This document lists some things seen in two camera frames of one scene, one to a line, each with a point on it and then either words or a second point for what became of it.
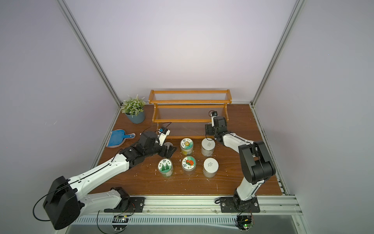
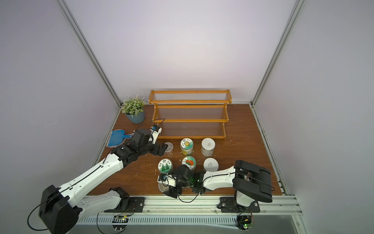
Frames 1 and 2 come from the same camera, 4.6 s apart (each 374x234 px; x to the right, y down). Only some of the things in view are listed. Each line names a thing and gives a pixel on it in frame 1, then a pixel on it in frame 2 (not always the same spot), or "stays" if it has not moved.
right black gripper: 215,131 → 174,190
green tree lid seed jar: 165,167 stays
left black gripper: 169,153 stays
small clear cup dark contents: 168,144 stays
